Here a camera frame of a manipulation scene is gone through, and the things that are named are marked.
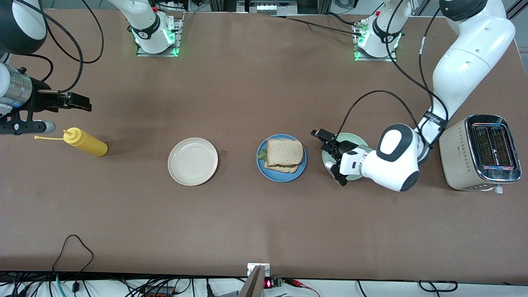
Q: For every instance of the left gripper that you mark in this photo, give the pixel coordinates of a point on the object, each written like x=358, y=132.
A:
x=345, y=147

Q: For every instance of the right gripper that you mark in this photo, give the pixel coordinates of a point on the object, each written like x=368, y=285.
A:
x=41, y=100

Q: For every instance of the yellow mustard squeeze bottle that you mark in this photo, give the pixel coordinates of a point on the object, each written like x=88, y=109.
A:
x=90, y=144

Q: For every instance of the toasted bread slice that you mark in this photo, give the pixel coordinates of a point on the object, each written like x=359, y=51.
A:
x=284, y=152
x=284, y=169

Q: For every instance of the green lettuce leaf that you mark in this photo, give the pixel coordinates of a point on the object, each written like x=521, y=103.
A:
x=261, y=156

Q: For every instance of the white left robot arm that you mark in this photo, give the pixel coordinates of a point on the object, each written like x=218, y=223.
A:
x=466, y=62

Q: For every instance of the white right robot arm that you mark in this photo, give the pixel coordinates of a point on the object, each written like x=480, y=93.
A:
x=152, y=37

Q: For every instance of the pale green round plate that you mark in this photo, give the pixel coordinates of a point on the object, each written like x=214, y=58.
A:
x=363, y=142

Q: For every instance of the blue round plate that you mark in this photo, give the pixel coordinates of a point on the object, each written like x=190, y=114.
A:
x=280, y=177

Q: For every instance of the beige round plate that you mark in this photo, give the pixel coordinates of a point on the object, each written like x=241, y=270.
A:
x=192, y=161

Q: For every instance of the cream and chrome toaster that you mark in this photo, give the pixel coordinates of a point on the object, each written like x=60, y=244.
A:
x=458, y=156

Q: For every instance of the small red display board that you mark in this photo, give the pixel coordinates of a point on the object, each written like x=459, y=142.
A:
x=269, y=283

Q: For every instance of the orange power strip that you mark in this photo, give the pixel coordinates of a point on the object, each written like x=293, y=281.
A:
x=159, y=293

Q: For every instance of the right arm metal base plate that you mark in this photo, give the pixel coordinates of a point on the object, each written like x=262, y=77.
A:
x=156, y=54

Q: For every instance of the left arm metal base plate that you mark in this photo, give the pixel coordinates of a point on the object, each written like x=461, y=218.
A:
x=375, y=59

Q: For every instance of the white pole bracket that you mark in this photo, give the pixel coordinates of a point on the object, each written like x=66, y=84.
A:
x=250, y=268

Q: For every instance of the grey metal camera pole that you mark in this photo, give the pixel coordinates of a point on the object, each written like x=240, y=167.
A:
x=253, y=284

